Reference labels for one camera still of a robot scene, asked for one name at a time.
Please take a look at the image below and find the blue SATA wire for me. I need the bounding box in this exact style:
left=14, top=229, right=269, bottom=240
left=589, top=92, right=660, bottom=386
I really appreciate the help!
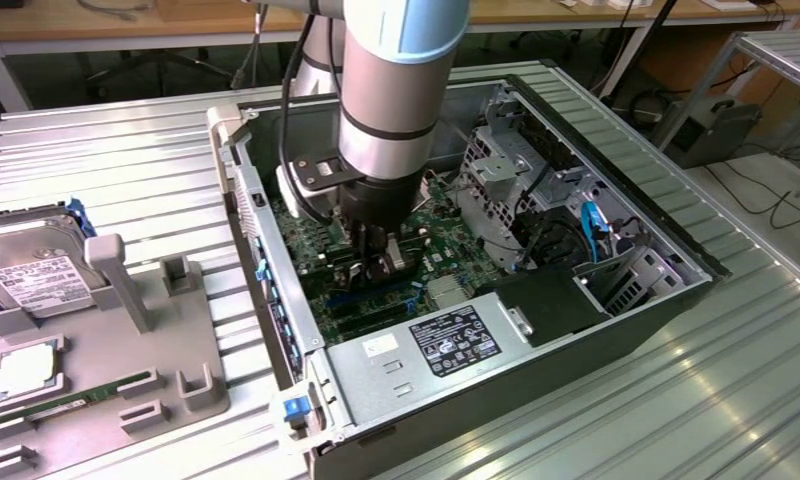
left=580, top=199, right=609, bottom=264

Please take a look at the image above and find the wooden desk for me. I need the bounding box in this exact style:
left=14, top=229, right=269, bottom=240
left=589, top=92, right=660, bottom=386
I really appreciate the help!
left=0, top=0, right=800, bottom=57

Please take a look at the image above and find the black plastic fan shroud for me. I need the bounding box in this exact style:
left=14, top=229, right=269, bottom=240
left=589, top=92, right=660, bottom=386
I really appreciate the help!
left=472, top=267, right=612, bottom=349

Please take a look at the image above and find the perforated metal disk bay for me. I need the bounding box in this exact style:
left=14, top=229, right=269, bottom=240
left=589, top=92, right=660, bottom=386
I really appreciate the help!
left=454, top=124, right=556, bottom=267

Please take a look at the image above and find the green motherboard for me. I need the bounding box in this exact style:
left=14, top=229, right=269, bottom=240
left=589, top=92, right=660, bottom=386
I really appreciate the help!
left=265, top=167, right=482, bottom=347

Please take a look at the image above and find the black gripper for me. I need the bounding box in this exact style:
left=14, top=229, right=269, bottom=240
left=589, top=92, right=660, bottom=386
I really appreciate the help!
left=341, top=172, right=424, bottom=251

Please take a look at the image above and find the silver power supply unit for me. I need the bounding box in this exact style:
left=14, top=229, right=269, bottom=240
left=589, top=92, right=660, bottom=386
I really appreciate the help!
left=324, top=292, right=542, bottom=427

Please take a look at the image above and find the grey plastic parts rack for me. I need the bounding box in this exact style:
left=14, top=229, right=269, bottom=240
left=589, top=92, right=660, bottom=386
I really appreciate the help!
left=0, top=233, right=234, bottom=477

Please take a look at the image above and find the green loose RAM stick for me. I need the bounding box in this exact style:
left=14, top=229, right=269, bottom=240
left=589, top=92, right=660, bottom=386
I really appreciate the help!
left=0, top=372, right=143, bottom=416

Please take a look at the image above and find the grey box device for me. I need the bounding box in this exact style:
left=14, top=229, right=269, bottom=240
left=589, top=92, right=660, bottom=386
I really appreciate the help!
left=658, top=97, right=763, bottom=169

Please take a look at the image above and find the silver chipset heatsink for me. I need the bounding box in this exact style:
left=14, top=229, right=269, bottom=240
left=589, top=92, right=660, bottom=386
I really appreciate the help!
left=425, top=277, right=472, bottom=304

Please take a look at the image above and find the silver hard disk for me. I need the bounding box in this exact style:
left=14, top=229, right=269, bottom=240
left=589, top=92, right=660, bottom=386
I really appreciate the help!
left=0, top=197, right=102, bottom=321

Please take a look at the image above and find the blue case latch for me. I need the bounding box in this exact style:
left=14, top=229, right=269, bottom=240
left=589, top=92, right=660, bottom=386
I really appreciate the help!
left=281, top=396, right=312, bottom=431

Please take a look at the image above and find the black expansion slot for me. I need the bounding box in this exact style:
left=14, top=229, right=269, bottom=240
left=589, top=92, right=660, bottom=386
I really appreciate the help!
left=334, top=301, right=409, bottom=335

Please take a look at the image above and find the blue expansion slot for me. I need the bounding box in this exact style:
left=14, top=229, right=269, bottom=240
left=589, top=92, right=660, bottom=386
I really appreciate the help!
left=324, top=292, right=378, bottom=308

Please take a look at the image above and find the black office chair base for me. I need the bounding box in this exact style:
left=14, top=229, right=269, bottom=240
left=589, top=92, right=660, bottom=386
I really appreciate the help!
left=81, top=45, right=235, bottom=97

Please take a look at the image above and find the open black PC case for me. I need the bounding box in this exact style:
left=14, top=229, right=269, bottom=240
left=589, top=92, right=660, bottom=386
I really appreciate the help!
left=205, top=73, right=732, bottom=480

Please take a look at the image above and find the aluminium frame table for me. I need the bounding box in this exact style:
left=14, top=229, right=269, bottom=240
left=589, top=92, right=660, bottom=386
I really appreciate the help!
left=652, top=30, right=800, bottom=152

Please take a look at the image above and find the silver CPU chip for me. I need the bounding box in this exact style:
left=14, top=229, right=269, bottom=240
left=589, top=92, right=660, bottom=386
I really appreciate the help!
left=0, top=343, right=65, bottom=402

